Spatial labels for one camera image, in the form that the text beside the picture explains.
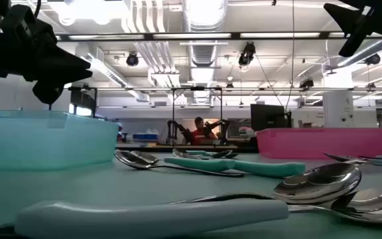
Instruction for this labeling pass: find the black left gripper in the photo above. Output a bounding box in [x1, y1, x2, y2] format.
[0, 0, 94, 106]

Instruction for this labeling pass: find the steel spoon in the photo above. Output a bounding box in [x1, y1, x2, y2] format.
[323, 152, 369, 165]
[167, 162, 362, 206]
[172, 148, 198, 161]
[129, 150, 161, 166]
[114, 149, 245, 179]

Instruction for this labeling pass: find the teal-handled spoon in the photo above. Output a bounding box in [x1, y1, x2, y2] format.
[163, 157, 237, 174]
[186, 149, 233, 159]
[233, 159, 306, 179]

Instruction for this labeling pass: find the black ceiling spotlight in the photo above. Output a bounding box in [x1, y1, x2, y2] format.
[364, 52, 381, 66]
[238, 41, 257, 66]
[126, 52, 139, 67]

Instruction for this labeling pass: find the teal translucent plastic bin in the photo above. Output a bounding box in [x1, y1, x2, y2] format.
[0, 110, 119, 172]

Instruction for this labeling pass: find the white building column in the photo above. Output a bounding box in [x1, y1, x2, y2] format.
[322, 71, 355, 129]

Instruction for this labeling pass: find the black overhead rig bar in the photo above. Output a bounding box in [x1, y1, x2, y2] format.
[54, 31, 344, 41]

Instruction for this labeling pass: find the pink plastic bin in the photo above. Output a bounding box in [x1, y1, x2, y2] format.
[256, 127, 382, 160]

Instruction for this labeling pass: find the black background monitor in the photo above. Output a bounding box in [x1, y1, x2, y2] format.
[250, 104, 292, 132]

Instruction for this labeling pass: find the person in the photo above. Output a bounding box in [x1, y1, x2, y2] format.
[190, 116, 218, 146]

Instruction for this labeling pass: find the black background rig frame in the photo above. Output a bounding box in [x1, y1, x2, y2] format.
[68, 85, 382, 146]

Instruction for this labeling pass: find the silver ceiling duct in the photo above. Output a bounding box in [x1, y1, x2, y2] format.
[182, 0, 228, 67]

